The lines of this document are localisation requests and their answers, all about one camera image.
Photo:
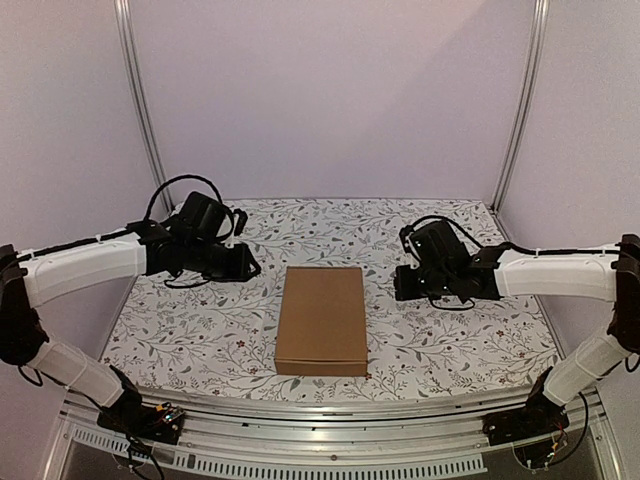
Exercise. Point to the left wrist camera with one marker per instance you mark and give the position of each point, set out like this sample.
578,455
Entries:
233,226

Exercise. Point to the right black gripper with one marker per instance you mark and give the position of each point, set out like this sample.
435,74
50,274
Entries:
413,282

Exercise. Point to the floral patterned table mat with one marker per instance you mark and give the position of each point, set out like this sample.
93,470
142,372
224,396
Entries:
220,339

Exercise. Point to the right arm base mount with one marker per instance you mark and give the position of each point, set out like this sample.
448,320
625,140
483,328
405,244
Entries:
535,435

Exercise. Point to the front aluminium rail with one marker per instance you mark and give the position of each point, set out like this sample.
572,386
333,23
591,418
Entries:
437,438

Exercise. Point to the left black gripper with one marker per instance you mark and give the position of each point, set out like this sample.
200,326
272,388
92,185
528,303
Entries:
240,269

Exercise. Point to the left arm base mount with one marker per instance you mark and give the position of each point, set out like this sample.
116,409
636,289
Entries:
161,423

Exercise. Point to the left aluminium frame post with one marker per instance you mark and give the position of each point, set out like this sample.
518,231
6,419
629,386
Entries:
133,71

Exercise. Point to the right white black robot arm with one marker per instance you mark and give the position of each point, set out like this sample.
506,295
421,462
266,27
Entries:
442,266

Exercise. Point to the aluminium frame post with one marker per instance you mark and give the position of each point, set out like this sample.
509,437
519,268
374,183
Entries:
133,71
525,100

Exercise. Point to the brown cardboard box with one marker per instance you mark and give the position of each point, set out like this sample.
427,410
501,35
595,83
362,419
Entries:
322,323

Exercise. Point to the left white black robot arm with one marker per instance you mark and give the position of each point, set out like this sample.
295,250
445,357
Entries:
200,237

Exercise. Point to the right aluminium frame post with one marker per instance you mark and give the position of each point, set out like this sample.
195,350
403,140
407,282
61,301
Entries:
525,100

